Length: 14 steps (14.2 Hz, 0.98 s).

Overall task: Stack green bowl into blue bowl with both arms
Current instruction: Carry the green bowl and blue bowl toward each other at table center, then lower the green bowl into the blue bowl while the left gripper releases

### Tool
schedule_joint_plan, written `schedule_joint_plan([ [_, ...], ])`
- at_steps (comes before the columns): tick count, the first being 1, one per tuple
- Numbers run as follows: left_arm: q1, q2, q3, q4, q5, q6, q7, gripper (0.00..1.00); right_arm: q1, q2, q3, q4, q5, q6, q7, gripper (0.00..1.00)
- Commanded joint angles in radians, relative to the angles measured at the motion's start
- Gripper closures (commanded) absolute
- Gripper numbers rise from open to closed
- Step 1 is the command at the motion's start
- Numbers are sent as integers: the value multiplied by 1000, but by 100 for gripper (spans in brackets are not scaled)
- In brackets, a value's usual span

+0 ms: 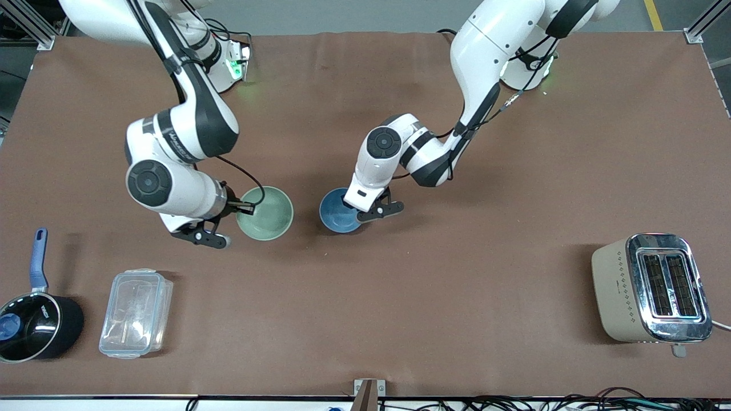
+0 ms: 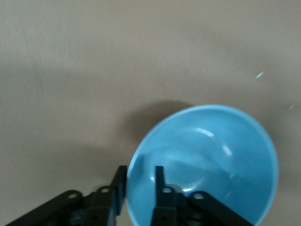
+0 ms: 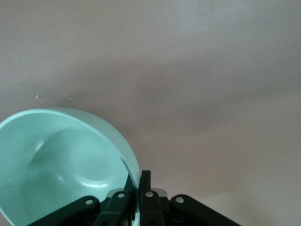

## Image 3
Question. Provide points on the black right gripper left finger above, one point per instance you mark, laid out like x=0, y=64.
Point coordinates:
x=113, y=209

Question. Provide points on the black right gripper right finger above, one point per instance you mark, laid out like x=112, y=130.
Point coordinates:
x=150, y=207

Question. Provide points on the green bowl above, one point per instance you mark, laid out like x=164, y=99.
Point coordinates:
x=58, y=160

